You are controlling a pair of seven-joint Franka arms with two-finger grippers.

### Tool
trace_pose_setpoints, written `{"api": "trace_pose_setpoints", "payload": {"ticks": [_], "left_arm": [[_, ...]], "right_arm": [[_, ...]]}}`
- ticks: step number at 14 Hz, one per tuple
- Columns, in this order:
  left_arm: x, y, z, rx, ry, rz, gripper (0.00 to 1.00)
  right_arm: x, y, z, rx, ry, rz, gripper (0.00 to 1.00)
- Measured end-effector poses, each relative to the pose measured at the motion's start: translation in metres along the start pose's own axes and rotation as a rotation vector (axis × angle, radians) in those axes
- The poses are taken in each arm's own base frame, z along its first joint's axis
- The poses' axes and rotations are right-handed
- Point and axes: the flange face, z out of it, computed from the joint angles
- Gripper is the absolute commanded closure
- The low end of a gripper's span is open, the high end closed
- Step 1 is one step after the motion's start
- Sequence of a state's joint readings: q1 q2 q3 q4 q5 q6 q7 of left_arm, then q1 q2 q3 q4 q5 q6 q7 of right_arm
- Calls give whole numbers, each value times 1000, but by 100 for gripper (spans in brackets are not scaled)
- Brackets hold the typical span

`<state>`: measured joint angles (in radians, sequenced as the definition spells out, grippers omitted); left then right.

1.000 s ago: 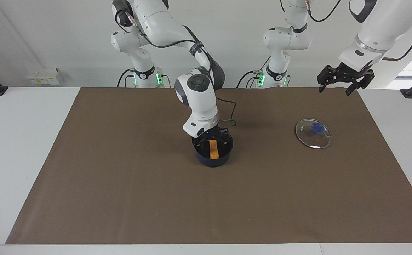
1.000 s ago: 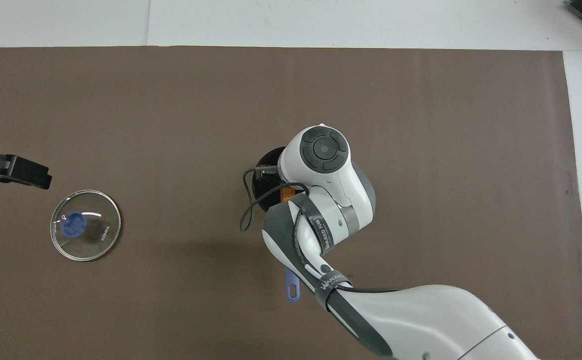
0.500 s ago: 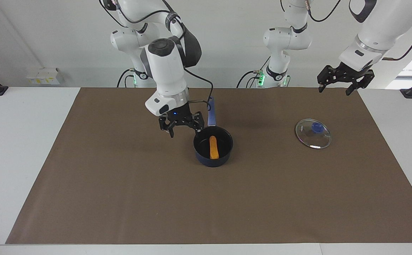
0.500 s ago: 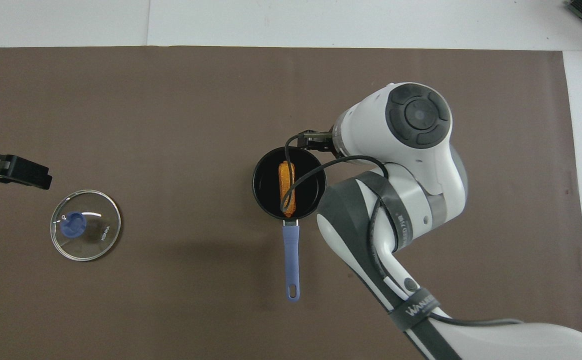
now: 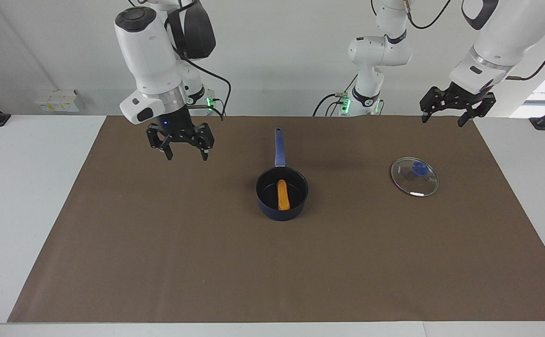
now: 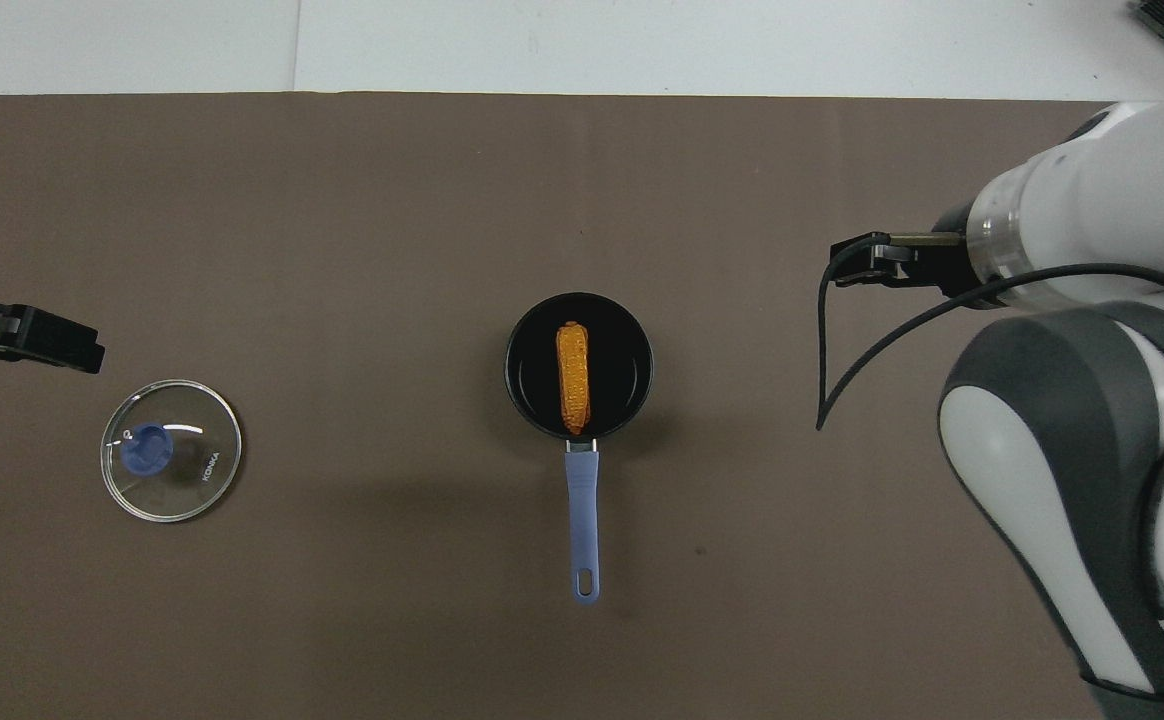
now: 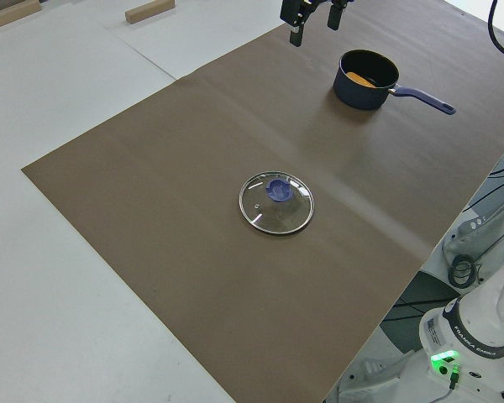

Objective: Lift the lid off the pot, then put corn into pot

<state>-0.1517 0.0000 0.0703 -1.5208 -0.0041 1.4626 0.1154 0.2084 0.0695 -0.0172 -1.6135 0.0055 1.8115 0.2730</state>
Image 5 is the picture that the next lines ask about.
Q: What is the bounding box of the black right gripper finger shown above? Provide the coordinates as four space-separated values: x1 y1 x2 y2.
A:
147 124 174 161
192 123 215 162

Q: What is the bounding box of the dark pot with purple handle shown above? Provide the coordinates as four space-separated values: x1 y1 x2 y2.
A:
255 127 309 221

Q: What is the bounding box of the yellow toy corn cob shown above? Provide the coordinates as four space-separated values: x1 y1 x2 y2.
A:
277 179 291 211

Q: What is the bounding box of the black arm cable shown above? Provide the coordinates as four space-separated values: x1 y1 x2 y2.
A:
172 0 232 122
406 0 545 81

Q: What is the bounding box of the white wall socket box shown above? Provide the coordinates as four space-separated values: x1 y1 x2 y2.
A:
35 89 80 113

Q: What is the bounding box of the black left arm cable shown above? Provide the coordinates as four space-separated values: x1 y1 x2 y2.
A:
406 0 545 81

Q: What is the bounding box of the brown table mat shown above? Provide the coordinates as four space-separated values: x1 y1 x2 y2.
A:
7 116 545 323

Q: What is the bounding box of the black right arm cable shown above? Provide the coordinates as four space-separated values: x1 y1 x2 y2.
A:
172 0 232 122

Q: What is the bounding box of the glass lid with blue knob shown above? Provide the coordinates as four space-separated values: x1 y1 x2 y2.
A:
390 157 439 198

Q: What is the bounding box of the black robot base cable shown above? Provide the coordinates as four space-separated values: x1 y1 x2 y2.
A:
313 75 358 117

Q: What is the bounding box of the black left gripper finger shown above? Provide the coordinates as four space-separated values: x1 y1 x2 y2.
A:
420 87 443 124
457 91 497 128

